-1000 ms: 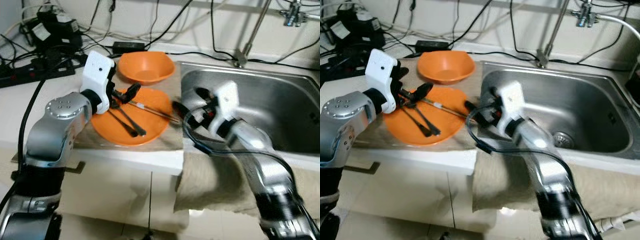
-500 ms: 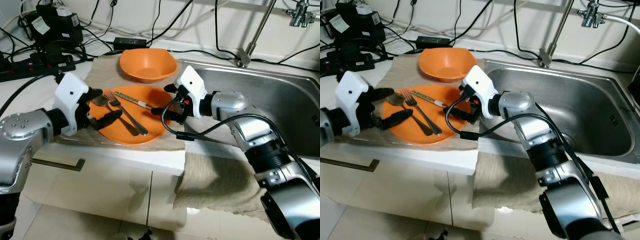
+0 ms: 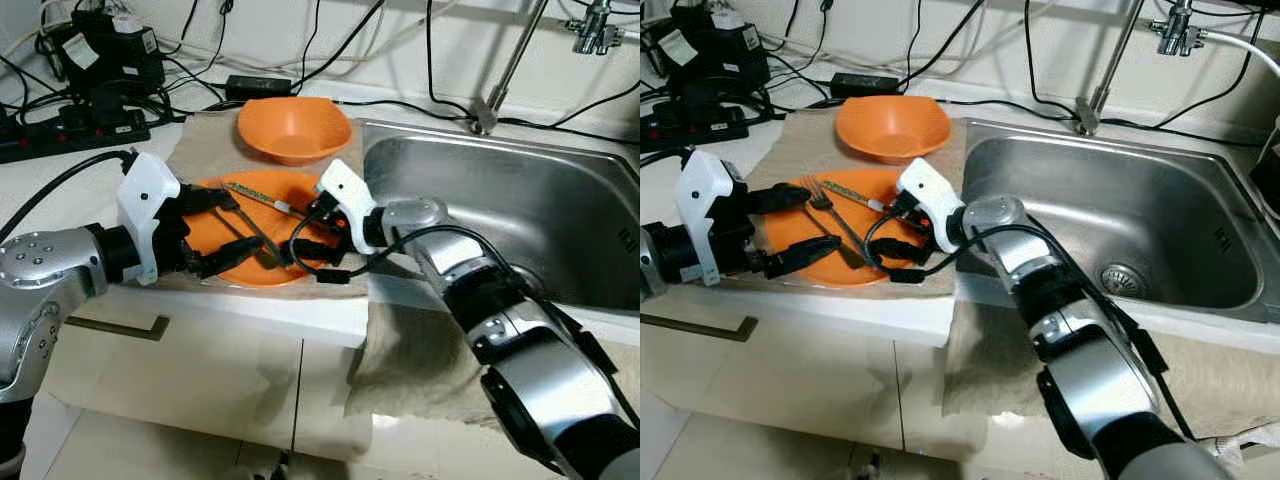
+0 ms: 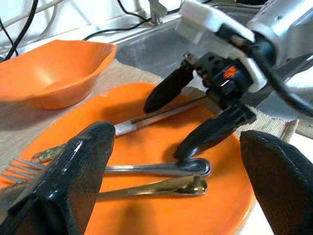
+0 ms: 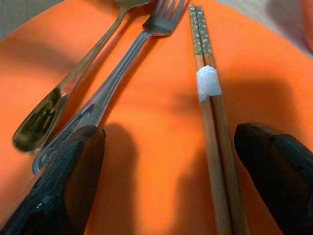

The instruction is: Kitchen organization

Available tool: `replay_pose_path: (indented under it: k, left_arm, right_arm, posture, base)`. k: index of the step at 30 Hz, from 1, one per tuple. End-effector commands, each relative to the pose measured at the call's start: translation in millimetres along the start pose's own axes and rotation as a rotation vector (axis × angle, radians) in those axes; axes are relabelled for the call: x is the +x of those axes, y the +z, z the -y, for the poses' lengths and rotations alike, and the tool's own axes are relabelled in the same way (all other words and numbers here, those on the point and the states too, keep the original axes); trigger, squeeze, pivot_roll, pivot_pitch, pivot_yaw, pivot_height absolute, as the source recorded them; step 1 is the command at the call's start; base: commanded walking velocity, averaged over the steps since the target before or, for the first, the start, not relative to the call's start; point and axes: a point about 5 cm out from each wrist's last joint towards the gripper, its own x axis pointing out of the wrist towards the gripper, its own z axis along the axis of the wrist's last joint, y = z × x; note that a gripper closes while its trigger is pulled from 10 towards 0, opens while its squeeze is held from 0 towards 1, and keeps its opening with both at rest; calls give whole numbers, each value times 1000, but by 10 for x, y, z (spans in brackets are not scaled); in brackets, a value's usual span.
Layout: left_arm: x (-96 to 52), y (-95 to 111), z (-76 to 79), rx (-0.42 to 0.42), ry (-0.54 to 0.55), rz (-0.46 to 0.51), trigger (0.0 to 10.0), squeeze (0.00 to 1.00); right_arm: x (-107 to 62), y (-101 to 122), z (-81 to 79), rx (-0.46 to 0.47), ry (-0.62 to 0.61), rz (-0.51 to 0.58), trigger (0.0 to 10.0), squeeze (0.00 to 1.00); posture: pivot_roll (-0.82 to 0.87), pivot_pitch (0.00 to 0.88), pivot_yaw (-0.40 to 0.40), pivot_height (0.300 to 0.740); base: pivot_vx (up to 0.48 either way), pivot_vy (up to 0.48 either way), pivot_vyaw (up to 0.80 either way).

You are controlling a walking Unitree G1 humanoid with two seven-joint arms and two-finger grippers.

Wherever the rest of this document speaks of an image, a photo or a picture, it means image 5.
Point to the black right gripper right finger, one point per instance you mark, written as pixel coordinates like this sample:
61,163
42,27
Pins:
281,176

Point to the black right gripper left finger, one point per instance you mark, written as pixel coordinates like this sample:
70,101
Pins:
56,186

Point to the silver metal spoon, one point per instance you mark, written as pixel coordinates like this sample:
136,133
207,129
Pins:
46,122

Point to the white tape band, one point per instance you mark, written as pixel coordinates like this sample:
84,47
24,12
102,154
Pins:
207,82

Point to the silver metal fork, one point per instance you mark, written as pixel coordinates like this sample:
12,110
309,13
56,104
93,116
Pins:
117,71

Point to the orange plastic plate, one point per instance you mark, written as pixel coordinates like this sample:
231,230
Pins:
156,98

